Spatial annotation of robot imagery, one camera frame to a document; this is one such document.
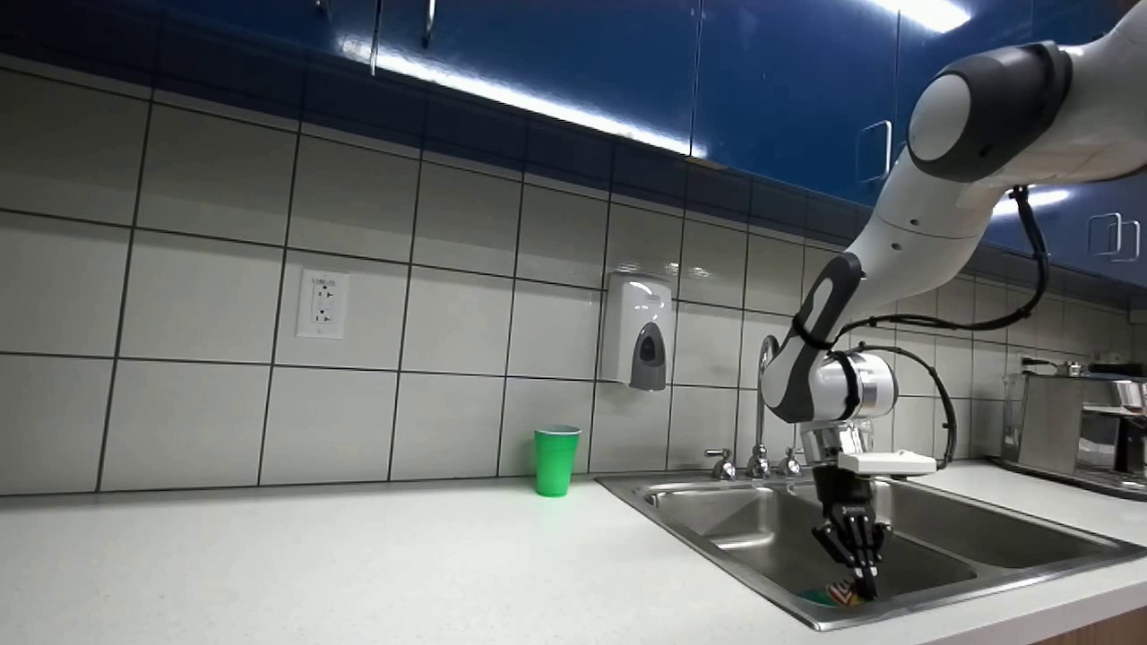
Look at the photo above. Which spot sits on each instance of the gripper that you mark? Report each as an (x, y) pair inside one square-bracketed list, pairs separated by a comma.
[(842, 497)]

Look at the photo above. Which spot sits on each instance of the chip packet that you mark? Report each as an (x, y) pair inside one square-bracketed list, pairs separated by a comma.
[(835, 594)]

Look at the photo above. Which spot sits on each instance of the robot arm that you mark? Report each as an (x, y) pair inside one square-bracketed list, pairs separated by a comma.
[(932, 224)]

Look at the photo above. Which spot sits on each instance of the stainless steel sink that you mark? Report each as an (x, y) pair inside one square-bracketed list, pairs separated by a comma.
[(968, 537)]

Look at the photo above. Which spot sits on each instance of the chrome tap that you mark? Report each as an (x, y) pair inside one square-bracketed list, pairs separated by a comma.
[(762, 421)]

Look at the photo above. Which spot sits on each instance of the stainless steel coffee machine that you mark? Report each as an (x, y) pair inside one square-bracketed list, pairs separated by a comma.
[(1075, 430)]

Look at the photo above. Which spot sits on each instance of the white soap dispenser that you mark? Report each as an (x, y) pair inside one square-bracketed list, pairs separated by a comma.
[(636, 331)]

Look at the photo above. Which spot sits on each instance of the green plastic cup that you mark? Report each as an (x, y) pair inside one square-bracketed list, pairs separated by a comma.
[(556, 461)]

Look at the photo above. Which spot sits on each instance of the blue cabinet door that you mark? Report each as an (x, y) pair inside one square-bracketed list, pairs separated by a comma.
[(287, 18), (932, 36), (556, 45), (789, 90)]

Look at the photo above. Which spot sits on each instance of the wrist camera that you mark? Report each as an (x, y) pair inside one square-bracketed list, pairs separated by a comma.
[(887, 462)]

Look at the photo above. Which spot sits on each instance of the blue wall cabinet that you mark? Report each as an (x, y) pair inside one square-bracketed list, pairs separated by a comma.
[(789, 81)]

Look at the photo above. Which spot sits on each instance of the white wall socket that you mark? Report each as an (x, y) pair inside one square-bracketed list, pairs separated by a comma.
[(322, 305)]

